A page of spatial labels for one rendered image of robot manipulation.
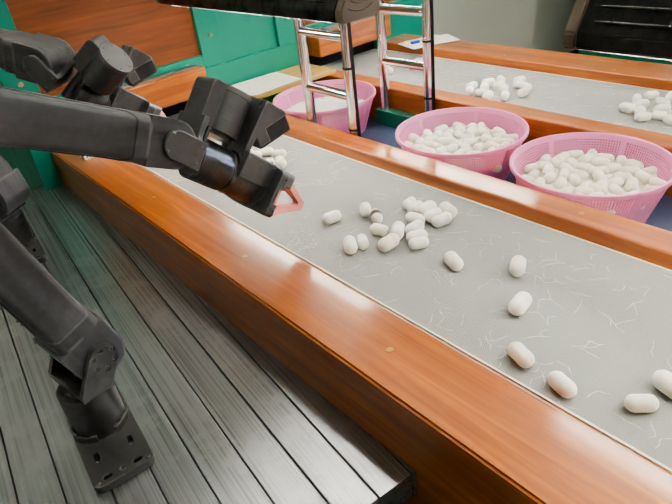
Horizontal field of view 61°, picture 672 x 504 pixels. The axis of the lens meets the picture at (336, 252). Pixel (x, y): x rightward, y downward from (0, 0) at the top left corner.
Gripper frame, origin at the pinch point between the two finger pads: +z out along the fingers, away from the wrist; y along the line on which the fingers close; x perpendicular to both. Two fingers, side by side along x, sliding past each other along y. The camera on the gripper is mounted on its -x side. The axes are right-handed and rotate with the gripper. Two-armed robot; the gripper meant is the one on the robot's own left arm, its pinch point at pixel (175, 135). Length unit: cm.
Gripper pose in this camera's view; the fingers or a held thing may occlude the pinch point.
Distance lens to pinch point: 113.4
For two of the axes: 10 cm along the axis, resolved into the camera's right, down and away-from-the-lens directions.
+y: -6.5, -3.5, 6.8
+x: -4.1, 9.1, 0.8
